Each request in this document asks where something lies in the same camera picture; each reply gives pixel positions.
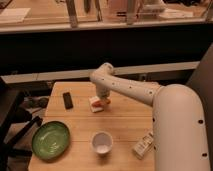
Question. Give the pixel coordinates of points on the dark chair back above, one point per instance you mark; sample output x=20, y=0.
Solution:
x=201, y=81

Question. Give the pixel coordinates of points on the black rectangular block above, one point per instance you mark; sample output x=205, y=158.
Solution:
x=67, y=100

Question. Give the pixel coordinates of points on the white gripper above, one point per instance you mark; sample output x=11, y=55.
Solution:
x=102, y=92

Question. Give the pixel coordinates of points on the white cup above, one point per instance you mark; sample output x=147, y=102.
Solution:
x=102, y=143

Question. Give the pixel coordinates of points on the green bowl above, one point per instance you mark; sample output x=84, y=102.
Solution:
x=51, y=140

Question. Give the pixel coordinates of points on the white lotion bottle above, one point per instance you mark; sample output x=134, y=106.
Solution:
x=143, y=145

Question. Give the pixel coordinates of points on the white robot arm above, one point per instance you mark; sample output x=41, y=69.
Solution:
x=179, y=127

